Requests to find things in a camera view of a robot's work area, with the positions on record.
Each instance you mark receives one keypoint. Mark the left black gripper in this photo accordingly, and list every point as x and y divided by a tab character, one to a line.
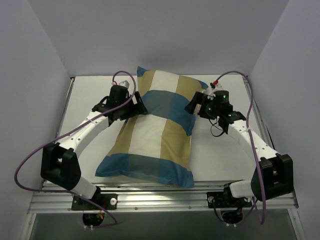
135	105

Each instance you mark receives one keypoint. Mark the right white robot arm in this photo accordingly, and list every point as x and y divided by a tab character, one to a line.
273	174

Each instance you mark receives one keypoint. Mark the checked blue beige pillowcase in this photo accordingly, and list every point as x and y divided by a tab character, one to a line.
156	147

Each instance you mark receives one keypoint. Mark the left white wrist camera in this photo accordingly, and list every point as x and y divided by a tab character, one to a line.
124	83

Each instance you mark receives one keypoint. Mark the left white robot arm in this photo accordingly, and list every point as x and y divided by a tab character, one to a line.
60	164

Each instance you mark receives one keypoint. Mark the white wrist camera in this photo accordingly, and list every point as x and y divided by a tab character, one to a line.
215	86
124	83

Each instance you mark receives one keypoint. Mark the aluminium rail frame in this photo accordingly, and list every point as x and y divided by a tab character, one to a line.
214	162

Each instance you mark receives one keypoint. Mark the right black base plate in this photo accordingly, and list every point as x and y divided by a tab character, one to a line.
218	199

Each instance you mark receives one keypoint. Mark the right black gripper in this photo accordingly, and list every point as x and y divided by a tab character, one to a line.
199	106

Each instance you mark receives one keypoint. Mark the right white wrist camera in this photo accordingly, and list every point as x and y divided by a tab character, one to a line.
215	86

